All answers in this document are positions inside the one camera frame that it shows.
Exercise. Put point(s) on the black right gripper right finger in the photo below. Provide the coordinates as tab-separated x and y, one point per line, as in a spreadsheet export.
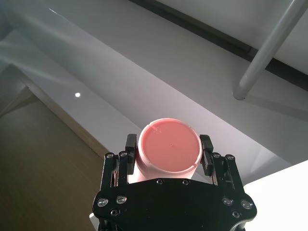
208	156

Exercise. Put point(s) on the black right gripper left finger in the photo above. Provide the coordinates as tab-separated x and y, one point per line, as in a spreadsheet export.
131	154

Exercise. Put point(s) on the pink plastic cup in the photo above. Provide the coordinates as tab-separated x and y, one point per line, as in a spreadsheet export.
170	146

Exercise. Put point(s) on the small round ceiling light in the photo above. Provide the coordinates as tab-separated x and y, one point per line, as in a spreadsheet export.
77	94

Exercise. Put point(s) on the white round pipe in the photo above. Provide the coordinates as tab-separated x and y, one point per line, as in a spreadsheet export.
264	53

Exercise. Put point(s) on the dark ceiling track strip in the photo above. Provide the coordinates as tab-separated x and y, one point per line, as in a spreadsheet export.
204	29

